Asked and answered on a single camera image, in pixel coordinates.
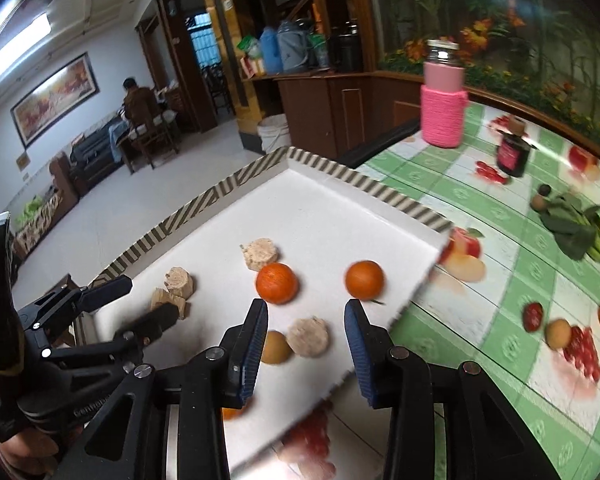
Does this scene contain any dark red jujube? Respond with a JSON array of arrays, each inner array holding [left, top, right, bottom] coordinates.
[[523, 301, 545, 333]]

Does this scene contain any orange with small stem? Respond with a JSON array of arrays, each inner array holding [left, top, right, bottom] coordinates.
[[344, 259, 386, 306]]

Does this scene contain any large orange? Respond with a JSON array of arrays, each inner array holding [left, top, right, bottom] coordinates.
[[255, 262, 299, 305]]

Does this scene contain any white tray with striped rim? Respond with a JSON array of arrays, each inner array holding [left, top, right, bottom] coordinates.
[[87, 146, 453, 476]]

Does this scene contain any grey kettle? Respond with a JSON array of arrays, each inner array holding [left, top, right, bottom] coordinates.
[[277, 19, 313, 72]]

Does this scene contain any wooden cabinet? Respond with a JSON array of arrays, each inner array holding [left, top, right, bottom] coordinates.
[[272, 71, 423, 161]]

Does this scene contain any black sofa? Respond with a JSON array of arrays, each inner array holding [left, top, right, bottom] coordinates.
[[70, 115, 126, 181]]

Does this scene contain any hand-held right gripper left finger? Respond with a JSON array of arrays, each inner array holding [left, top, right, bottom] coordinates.
[[55, 299, 270, 480]]

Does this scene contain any wooden chair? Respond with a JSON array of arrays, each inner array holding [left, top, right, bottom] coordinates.
[[127, 115, 181, 171]]

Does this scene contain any black jar with cork lid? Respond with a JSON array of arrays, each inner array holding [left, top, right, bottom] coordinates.
[[496, 117, 531, 178]]

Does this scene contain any ceiling light panel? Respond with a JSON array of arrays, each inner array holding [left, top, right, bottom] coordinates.
[[0, 12, 51, 78]]

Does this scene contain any white bucket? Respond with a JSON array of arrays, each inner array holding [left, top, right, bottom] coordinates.
[[256, 114, 292, 155]]

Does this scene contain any green packet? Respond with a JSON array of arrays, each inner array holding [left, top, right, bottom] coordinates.
[[237, 34, 263, 58]]

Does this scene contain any framed wall painting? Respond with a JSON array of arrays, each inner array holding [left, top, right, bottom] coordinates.
[[10, 52, 101, 148]]

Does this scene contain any brown round longan fruit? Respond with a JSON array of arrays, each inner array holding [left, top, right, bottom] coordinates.
[[260, 330, 294, 365], [545, 319, 572, 351]]

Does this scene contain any round sugarcane piece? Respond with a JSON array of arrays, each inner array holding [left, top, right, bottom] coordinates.
[[286, 316, 330, 358]]

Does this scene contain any green fruit-print tablecloth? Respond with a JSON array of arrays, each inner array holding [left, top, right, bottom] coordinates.
[[230, 100, 600, 480]]

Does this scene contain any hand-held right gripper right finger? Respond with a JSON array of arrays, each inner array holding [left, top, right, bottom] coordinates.
[[344, 299, 561, 480]]

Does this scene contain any patterned sofa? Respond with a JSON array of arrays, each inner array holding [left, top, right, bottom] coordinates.
[[7, 155, 81, 261]]

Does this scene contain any small sugarcane piece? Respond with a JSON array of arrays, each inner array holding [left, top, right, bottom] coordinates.
[[150, 287, 188, 321], [165, 266, 195, 300]]

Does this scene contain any pink bottle with knitted sleeve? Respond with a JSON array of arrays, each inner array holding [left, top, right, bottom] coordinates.
[[420, 39, 468, 149]]

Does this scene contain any dark green leaf vegetable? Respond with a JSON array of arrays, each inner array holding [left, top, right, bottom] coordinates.
[[537, 192, 600, 261]]

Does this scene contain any person's left hand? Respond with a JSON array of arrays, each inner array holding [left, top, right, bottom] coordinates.
[[0, 430, 61, 477]]

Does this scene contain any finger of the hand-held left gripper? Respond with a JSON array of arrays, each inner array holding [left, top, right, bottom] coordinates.
[[22, 275, 134, 333], [40, 302, 181, 363]]

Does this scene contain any floral painted glass screen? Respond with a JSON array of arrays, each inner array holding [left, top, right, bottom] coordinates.
[[365, 0, 600, 161]]

